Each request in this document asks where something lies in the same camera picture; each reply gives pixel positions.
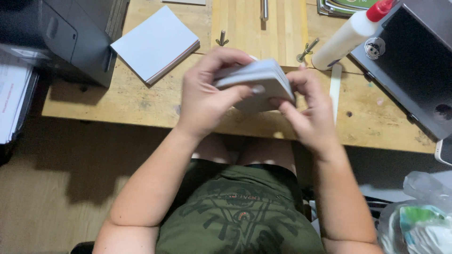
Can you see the stack of white documents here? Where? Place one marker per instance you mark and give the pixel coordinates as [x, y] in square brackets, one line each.
[12, 98]

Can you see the clear plastic bag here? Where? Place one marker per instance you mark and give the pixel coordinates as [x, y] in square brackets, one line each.
[416, 218]

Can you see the stack of green books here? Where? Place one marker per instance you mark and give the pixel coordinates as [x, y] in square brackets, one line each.
[344, 6]

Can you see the grey paper stack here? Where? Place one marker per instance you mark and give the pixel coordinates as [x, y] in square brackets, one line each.
[257, 83]

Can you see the white phone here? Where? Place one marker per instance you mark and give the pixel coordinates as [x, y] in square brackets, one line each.
[443, 151]

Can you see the green printed shirt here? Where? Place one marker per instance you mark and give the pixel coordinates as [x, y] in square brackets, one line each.
[236, 211]

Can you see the person's right fingers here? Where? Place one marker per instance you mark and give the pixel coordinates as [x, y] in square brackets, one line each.
[293, 91]

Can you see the dark grey laptop with sticker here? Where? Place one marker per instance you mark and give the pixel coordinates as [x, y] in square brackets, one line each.
[409, 60]

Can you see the white square paper stack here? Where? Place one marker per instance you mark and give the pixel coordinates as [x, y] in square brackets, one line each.
[155, 44]

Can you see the person's right hand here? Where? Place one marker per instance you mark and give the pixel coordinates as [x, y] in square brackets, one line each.
[314, 116]

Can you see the black printer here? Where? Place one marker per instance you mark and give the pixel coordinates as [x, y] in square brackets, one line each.
[60, 35]

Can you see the person's left hand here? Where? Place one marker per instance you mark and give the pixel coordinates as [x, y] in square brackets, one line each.
[204, 102]

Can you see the metal wing bolt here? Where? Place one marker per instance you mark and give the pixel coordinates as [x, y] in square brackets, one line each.
[307, 50]
[222, 38]

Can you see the metal rod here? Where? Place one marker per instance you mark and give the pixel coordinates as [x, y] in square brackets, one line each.
[264, 10]

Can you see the wooden book press board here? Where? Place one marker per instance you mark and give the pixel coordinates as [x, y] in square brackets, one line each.
[259, 31]

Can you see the white bone folder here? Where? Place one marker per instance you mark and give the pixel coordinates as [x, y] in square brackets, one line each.
[334, 91]

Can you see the white glue bottle red cap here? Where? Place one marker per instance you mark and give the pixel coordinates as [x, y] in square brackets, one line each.
[348, 35]

